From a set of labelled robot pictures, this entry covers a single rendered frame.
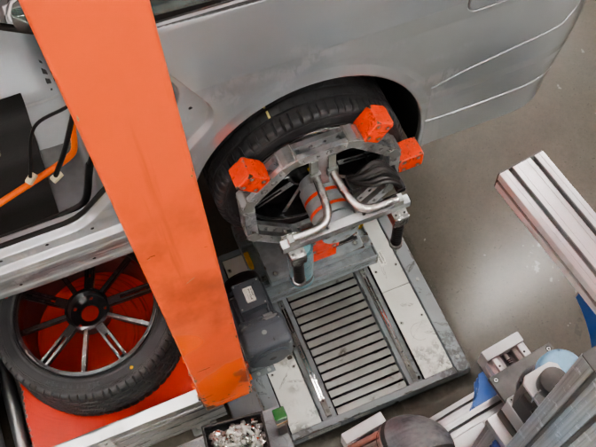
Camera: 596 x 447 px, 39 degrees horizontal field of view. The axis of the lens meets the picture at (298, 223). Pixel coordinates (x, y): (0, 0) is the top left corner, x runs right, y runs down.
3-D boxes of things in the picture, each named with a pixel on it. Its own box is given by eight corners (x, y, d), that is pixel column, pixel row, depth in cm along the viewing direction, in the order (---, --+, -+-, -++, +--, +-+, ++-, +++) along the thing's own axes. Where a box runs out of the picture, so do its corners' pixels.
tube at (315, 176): (318, 176, 262) (318, 157, 253) (344, 226, 253) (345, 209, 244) (266, 195, 259) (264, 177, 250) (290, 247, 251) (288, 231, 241)
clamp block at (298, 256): (296, 238, 261) (295, 230, 256) (307, 262, 257) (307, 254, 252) (281, 243, 260) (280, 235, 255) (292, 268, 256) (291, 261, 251)
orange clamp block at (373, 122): (367, 124, 262) (384, 105, 256) (378, 144, 258) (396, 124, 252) (351, 123, 257) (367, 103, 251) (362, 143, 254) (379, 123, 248)
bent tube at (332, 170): (377, 154, 265) (379, 136, 256) (403, 204, 257) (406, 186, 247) (325, 173, 262) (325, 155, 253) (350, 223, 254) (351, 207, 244)
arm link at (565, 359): (546, 352, 240) (558, 335, 228) (585, 385, 235) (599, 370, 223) (520, 380, 236) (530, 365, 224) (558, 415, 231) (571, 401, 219)
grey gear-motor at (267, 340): (259, 278, 345) (253, 239, 314) (298, 369, 326) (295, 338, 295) (217, 294, 342) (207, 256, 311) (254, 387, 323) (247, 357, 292)
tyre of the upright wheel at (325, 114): (392, 32, 268) (193, 80, 250) (425, 88, 258) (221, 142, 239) (357, 152, 325) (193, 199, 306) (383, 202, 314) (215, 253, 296)
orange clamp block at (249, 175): (262, 160, 255) (240, 155, 248) (271, 180, 251) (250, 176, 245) (248, 174, 259) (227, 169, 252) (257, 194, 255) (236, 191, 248)
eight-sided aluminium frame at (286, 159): (385, 193, 304) (396, 105, 256) (393, 207, 301) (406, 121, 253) (245, 247, 296) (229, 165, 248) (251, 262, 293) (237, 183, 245)
